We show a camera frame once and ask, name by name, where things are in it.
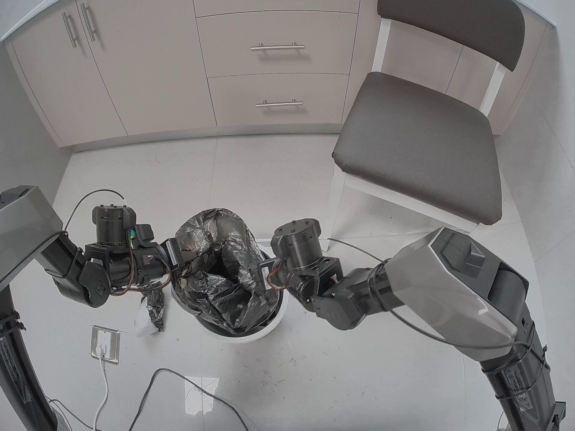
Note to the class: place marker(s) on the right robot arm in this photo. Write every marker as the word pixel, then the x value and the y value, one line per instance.
pixel 449 285

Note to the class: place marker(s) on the beige cabinet with drawers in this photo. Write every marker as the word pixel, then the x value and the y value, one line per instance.
pixel 148 61

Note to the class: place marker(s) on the white trash bin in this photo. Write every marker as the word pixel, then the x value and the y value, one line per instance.
pixel 269 328

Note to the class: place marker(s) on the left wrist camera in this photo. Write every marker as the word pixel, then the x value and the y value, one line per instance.
pixel 144 234

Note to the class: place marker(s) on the black plastic bag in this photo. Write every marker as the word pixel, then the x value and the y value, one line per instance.
pixel 215 249

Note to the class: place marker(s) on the grey chair with white legs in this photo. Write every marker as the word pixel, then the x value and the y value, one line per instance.
pixel 404 151

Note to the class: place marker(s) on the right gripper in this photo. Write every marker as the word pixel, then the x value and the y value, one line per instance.
pixel 266 276

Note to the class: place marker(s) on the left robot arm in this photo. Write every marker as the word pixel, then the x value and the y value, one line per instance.
pixel 27 222

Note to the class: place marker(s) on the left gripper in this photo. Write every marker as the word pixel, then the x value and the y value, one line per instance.
pixel 173 256

